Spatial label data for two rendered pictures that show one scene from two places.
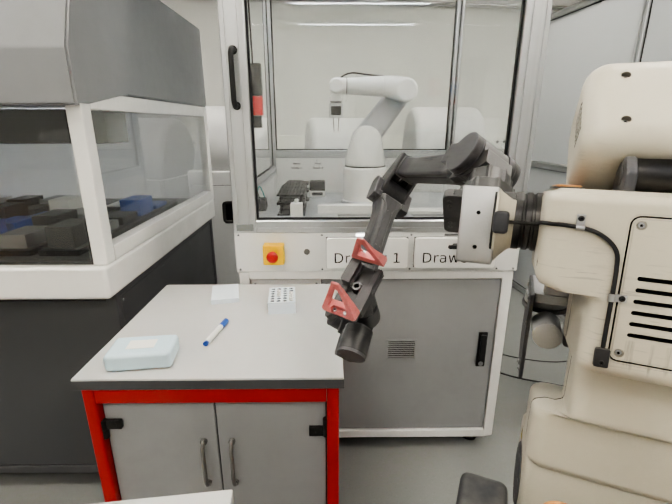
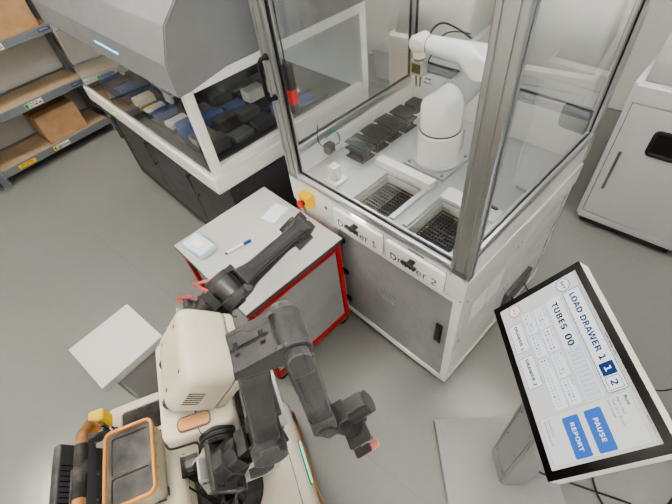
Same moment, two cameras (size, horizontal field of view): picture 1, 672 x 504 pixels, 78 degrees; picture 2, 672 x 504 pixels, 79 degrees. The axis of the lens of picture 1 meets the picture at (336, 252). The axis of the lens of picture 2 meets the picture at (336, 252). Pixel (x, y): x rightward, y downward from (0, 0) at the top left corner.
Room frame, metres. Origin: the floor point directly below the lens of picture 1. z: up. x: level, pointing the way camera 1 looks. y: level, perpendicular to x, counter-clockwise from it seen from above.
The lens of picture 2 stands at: (0.54, -1.06, 2.17)
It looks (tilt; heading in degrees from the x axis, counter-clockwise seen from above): 48 degrees down; 53
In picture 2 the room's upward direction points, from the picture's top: 9 degrees counter-clockwise
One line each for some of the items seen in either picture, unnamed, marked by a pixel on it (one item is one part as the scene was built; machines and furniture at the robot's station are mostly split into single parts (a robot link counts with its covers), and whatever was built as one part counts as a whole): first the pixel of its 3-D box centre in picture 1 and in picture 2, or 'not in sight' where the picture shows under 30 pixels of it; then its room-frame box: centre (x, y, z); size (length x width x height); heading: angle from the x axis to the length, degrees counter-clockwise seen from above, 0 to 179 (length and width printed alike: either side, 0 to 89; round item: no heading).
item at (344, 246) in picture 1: (367, 252); (357, 229); (1.41, -0.11, 0.87); 0.29 x 0.02 x 0.11; 91
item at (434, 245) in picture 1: (454, 252); (413, 264); (1.41, -0.43, 0.87); 0.29 x 0.02 x 0.11; 91
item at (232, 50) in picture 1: (233, 77); (266, 80); (1.39, 0.32, 1.45); 0.05 x 0.03 x 0.19; 1
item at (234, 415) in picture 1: (244, 427); (273, 287); (1.10, 0.30, 0.38); 0.62 x 0.58 x 0.76; 91
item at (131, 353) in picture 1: (143, 351); (199, 246); (0.89, 0.47, 0.78); 0.15 x 0.10 x 0.04; 98
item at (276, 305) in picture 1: (282, 299); not in sight; (1.20, 0.17, 0.78); 0.12 x 0.08 x 0.04; 6
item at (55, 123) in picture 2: not in sight; (55, 118); (0.95, 3.79, 0.28); 0.41 x 0.32 x 0.28; 7
